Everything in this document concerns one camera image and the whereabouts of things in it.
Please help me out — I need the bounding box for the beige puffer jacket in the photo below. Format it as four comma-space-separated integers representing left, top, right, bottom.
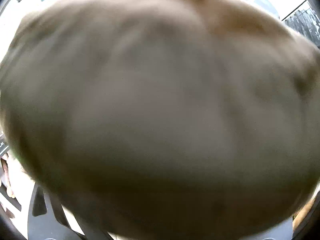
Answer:
1, 0, 319, 239

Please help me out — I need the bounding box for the black wire rack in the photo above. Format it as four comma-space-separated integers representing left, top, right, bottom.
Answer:
282, 0, 319, 47

